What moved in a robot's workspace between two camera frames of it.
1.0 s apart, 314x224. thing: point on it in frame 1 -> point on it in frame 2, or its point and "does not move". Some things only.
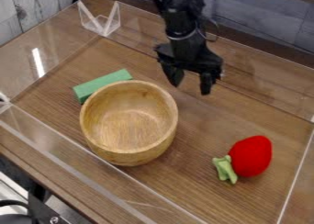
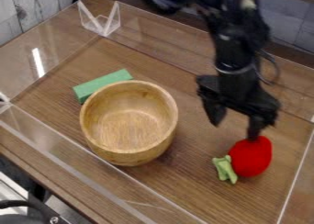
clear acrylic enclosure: [107, 145] does not move
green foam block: [87, 88] does not move
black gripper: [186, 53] -> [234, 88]
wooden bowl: [128, 121] does not move
